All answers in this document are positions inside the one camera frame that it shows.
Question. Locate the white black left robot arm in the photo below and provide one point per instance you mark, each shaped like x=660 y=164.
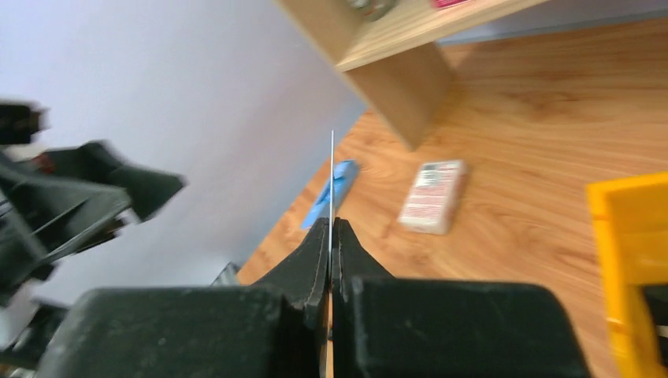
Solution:
x=27 y=325

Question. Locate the yellow plastic bin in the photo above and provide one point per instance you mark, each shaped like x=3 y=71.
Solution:
x=629 y=219

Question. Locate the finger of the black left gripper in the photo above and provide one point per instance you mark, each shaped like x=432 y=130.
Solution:
x=148 y=189
x=45 y=217

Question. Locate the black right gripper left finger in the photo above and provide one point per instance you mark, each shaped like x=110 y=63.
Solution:
x=275 y=327

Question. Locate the pink white card box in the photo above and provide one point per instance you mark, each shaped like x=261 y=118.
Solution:
x=433 y=199

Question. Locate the blue toothpaste box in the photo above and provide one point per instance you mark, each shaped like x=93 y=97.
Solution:
x=344 y=174

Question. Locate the wooden two-tier shelf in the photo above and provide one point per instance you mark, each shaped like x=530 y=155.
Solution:
x=393 y=63

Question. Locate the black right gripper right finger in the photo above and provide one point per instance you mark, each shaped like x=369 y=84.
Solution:
x=384 y=326

